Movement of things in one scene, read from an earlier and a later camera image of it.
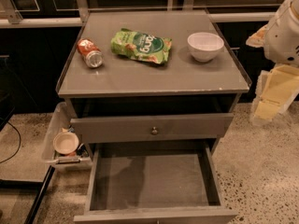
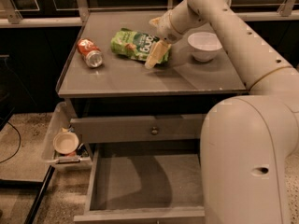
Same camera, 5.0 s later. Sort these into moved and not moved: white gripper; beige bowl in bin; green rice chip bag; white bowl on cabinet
Moved: white gripper
Not moved: green rice chip bag; beige bowl in bin; white bowl on cabinet
